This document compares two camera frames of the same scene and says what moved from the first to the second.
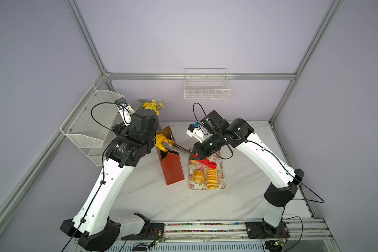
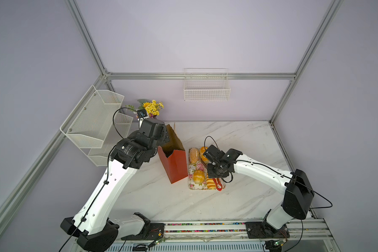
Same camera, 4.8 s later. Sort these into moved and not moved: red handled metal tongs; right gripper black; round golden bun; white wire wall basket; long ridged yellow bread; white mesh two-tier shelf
Moved: red handled metal tongs; right gripper black
Not moved: long ridged yellow bread; white wire wall basket; white mesh two-tier shelf; round golden bun
